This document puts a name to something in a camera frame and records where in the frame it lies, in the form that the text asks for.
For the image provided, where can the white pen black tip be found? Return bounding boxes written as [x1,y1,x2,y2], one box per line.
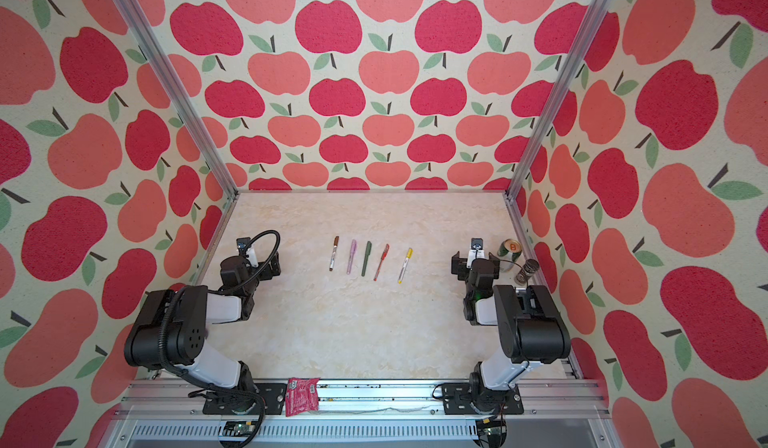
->
[329,235,340,272]

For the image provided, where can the pink pen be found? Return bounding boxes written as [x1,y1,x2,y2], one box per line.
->
[346,239,358,275]

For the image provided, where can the green pen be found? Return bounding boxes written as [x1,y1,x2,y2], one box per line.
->
[361,240,373,277]

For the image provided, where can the red gel pen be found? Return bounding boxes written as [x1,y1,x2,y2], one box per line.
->
[373,243,390,281]

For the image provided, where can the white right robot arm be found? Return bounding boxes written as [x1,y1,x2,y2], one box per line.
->
[450,250,571,412]

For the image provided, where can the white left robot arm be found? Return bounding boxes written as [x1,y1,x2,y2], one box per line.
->
[124,252,281,411]

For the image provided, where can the green drink can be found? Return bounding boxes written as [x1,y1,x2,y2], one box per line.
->
[497,238,522,263]

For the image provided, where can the brown spice jar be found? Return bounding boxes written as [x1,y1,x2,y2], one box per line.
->
[514,258,540,286]

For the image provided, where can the pink snack packet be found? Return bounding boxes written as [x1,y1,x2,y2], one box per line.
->
[285,378,320,417]

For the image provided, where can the black corrugated cable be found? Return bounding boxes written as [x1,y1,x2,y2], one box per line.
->
[157,229,282,448]

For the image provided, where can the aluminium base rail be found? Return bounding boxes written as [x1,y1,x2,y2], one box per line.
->
[95,378,621,447]

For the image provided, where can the aluminium frame post left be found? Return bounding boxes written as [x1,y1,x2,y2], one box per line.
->
[112,0,238,201]

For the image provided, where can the aluminium frame post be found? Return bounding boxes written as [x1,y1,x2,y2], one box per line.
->
[504,0,613,205]
[112,0,238,201]

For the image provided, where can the aluminium frame post right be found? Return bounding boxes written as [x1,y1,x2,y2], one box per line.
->
[504,0,613,205]

